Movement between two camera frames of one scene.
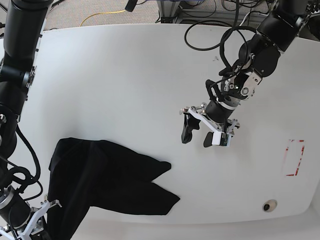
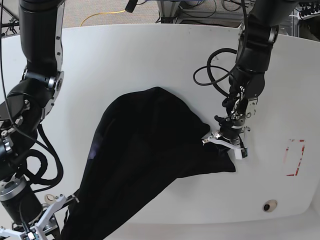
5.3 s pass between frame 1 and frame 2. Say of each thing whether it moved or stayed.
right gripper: moved
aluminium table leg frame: stayed
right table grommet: stayed
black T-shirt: moved
